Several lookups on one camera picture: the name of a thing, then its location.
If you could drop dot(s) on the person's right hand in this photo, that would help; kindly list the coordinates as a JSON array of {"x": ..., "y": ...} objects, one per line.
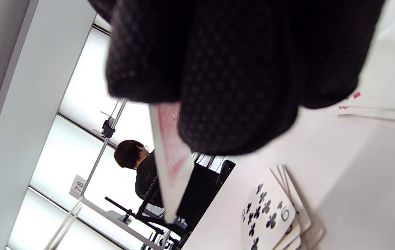
[{"x": 235, "y": 69}]

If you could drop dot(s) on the single red-backed playing card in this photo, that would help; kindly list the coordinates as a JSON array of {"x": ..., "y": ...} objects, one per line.
[{"x": 171, "y": 166}]

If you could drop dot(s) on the pile of clubs cards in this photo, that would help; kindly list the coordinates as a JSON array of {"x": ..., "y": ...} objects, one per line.
[{"x": 266, "y": 215}]

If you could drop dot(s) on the pile of diamonds cards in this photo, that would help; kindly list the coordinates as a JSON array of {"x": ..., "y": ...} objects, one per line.
[{"x": 388, "y": 76}]

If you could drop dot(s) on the black mesh office chair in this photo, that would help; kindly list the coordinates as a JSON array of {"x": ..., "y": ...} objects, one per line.
[{"x": 200, "y": 191}]

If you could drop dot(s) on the white desk with metal legs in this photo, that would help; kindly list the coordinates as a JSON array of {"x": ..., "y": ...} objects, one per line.
[{"x": 114, "y": 217}]

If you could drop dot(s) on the white paper tag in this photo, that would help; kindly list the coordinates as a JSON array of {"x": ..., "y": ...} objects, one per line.
[{"x": 78, "y": 186}]

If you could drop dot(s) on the black mounted camera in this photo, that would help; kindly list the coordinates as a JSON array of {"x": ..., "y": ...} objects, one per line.
[{"x": 108, "y": 130}]

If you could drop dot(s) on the aluminium rig frame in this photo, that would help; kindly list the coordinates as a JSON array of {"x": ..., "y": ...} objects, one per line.
[{"x": 95, "y": 166}]

